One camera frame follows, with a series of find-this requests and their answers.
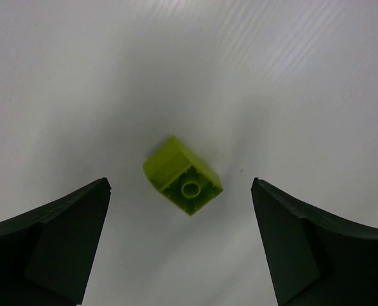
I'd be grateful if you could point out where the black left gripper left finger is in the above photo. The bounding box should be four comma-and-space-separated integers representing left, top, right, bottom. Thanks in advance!
0, 178, 111, 305

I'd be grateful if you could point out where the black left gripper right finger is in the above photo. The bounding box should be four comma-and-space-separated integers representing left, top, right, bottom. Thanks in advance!
251, 178, 378, 305

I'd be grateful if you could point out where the lime square lego brick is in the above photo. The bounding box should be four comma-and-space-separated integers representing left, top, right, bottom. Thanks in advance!
143, 136, 223, 215

